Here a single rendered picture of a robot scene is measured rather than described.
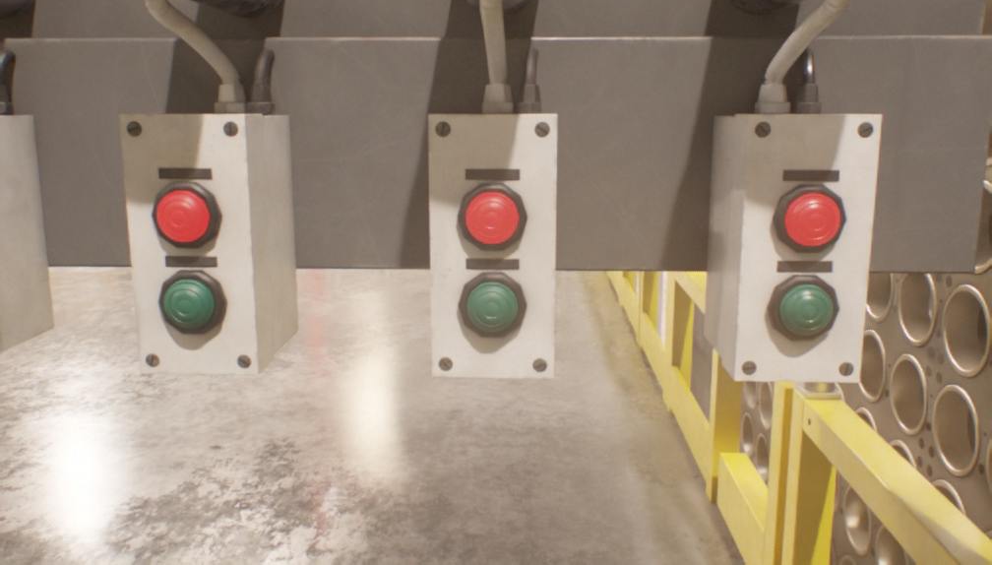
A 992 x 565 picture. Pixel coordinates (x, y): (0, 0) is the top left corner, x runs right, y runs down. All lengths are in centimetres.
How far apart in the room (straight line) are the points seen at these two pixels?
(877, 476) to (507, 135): 64
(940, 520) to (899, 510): 4
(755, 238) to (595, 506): 126
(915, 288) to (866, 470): 196
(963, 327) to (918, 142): 210
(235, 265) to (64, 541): 129
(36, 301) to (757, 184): 47
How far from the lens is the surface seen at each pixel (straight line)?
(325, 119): 55
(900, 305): 291
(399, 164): 55
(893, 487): 95
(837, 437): 106
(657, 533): 161
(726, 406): 166
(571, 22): 57
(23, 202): 62
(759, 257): 47
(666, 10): 58
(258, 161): 49
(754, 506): 146
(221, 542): 163
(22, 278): 61
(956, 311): 266
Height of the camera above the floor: 77
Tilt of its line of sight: 10 degrees down
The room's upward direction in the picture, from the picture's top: straight up
